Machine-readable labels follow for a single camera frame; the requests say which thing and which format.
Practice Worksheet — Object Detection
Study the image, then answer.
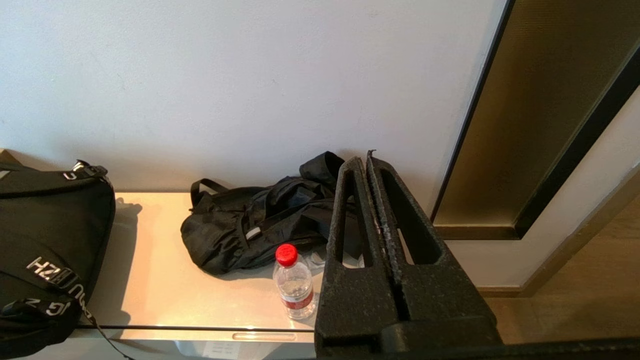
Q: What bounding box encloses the brown wooden floor trim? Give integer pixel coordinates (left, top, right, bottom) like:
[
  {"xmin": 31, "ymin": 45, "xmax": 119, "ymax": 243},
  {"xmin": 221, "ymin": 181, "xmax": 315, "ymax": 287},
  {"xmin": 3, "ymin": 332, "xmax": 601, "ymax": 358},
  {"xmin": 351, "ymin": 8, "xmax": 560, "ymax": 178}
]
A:
[{"xmin": 475, "ymin": 162, "xmax": 640, "ymax": 299}]

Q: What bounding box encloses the white low cabinet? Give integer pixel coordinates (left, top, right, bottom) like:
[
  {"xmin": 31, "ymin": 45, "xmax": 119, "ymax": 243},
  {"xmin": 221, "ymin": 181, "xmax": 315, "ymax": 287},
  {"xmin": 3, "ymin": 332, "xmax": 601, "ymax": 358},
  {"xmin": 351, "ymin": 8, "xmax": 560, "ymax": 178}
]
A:
[{"xmin": 75, "ymin": 192, "xmax": 331, "ymax": 360}]

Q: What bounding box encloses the black backpack with grey stripes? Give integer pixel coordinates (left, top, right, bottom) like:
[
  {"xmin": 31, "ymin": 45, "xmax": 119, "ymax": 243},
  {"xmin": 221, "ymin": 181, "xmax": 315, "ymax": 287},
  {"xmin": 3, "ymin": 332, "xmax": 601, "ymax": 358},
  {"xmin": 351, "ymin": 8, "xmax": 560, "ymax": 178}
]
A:
[{"xmin": 0, "ymin": 160, "xmax": 136, "ymax": 360}]

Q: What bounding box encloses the crumpled clear plastic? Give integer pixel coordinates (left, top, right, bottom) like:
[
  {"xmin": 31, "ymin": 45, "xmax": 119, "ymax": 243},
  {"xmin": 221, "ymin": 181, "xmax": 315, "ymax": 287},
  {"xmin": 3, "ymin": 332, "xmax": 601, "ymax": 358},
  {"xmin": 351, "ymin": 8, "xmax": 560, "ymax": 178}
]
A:
[{"xmin": 300, "ymin": 247, "xmax": 331, "ymax": 271}]

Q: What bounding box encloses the crumpled black fabric bag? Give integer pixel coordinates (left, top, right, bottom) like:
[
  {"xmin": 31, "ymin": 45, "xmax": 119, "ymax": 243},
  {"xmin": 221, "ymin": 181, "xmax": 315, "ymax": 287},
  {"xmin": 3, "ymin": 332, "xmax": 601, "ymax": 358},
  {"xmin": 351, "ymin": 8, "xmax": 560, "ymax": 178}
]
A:
[{"xmin": 180, "ymin": 151, "xmax": 366, "ymax": 276}]

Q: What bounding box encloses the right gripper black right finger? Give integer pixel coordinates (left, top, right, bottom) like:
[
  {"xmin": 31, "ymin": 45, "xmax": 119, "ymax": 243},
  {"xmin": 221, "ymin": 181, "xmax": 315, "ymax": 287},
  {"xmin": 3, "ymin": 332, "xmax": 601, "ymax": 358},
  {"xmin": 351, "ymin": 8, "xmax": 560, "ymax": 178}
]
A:
[{"xmin": 366, "ymin": 150, "xmax": 503, "ymax": 346}]

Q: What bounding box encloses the red cap water bottle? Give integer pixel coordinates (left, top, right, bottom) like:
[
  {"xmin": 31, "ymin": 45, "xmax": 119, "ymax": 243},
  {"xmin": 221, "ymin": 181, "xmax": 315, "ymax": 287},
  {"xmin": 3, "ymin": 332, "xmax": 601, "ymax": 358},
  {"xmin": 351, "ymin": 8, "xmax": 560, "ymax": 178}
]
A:
[{"xmin": 272, "ymin": 243, "xmax": 317, "ymax": 321}]

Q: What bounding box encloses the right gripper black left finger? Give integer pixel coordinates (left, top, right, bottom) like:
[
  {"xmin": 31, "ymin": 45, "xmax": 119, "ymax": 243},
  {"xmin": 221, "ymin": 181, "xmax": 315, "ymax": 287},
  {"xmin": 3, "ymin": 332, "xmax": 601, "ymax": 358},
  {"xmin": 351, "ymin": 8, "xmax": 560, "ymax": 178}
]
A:
[{"xmin": 315, "ymin": 157, "xmax": 408, "ymax": 357}]

